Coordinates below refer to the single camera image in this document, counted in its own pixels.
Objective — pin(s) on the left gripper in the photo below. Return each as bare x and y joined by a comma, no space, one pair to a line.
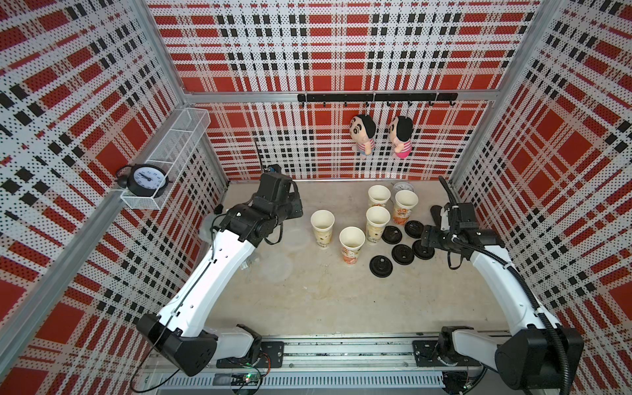
297,211

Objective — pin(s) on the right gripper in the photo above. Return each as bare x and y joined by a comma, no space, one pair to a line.
430,236

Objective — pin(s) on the paper milk tea cup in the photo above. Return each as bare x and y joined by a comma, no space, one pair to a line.
352,240
377,218
322,222

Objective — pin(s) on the black cup lid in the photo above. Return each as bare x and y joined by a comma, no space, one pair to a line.
421,251

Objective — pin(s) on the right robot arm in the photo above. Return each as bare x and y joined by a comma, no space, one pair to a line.
539,354

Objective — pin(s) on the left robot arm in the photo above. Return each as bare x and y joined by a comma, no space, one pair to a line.
179,331

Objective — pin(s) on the black remote control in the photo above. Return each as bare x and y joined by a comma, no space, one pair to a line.
436,213

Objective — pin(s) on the black lid back right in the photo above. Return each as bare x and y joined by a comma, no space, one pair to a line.
414,229

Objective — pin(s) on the black lid middle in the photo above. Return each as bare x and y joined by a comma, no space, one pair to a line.
403,254

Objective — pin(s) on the back right paper cup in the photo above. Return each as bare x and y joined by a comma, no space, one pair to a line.
404,203

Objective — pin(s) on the black lid back left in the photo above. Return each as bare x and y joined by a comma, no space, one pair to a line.
392,235

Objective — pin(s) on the small white clock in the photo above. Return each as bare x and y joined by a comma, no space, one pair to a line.
403,186

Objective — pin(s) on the grey plush toy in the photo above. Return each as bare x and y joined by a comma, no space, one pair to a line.
210,223

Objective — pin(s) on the black lid front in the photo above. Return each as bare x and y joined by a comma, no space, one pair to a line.
381,266

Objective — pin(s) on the back left paper cup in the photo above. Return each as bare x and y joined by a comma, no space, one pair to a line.
378,196

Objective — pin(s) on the plush doll blue striped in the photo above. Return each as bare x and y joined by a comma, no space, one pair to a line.
362,131

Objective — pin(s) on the plush doll pink striped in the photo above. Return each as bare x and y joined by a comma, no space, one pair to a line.
400,132

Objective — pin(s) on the black round alarm clock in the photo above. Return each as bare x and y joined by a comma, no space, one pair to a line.
145,181

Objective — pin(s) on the black hook rail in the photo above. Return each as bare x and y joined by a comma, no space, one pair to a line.
431,97

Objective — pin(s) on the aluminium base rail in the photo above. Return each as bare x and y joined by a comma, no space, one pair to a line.
385,361

